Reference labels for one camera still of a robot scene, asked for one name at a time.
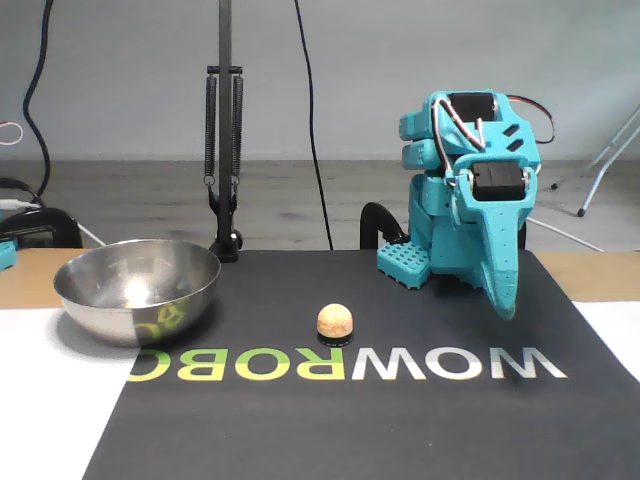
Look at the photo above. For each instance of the white folding rack legs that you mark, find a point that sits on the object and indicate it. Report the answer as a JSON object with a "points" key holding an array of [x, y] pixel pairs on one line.
{"points": [[593, 189]]}

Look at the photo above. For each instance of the teal robot arm with base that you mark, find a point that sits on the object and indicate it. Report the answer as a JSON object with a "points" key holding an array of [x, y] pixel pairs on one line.
{"points": [[422, 152]]}

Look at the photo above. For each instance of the cork ball with black base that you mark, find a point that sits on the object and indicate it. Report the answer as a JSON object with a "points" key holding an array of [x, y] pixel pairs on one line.
{"points": [[335, 320]]}

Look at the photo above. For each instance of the metal bowl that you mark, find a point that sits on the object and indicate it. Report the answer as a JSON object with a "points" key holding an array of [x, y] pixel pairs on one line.
{"points": [[125, 280]]}

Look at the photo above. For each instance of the black table clamp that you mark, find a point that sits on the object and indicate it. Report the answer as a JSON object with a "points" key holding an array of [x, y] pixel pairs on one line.
{"points": [[372, 220], [523, 237]]}

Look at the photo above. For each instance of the teal moving gripper finger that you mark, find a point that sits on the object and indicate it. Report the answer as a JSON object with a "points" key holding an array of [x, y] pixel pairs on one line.
{"points": [[497, 250]]}

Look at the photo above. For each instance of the small teal printed part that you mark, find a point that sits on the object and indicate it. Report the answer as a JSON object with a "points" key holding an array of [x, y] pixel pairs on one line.
{"points": [[7, 255]]}

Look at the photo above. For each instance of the black mat with WOWROBO print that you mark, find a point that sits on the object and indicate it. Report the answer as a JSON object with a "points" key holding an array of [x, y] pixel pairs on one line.
{"points": [[300, 425]]}

